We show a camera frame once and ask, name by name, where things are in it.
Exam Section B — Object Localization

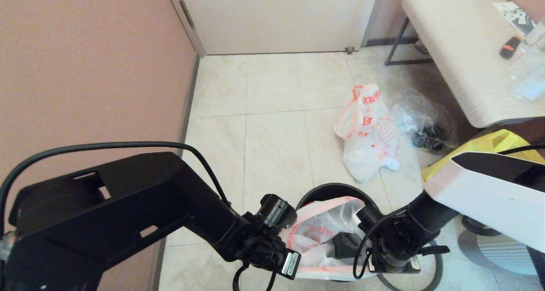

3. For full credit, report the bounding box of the grey bin rim ring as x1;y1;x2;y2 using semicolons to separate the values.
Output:
377;240;444;291

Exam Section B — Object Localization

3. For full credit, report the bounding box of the white red-printed bin liner bag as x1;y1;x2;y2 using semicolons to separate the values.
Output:
279;197;375;282

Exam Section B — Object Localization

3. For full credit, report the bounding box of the black round trash bin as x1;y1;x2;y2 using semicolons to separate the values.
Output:
296;183;384;283

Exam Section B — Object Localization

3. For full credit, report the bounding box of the white red plastic bag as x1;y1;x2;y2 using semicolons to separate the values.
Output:
333;83;402;185

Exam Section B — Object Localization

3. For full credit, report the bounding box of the grey ribbed robot base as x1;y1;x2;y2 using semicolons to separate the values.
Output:
460;217;545;277

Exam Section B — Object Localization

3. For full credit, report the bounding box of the clear plastic bag with items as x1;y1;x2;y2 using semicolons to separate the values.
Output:
392;89;458;152

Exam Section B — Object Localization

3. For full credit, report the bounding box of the yellow fabric tote bag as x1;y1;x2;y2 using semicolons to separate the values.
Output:
422;129;545;181

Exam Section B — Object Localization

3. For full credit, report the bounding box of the beige bench with metal legs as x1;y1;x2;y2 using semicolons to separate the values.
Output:
384;0;545;128

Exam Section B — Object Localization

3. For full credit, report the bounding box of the clear plastic water bottle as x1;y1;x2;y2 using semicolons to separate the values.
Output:
507;21;545;102

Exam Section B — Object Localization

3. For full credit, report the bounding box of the white door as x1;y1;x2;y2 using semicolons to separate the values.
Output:
177;0;379;55

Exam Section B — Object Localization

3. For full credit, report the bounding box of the black and orange marker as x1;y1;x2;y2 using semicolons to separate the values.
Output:
499;36;522;60

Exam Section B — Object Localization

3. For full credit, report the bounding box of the black and white printed paper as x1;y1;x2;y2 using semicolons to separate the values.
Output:
492;2;536;36

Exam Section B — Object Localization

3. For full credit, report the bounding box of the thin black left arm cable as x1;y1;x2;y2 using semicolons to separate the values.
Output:
0;141;232;236

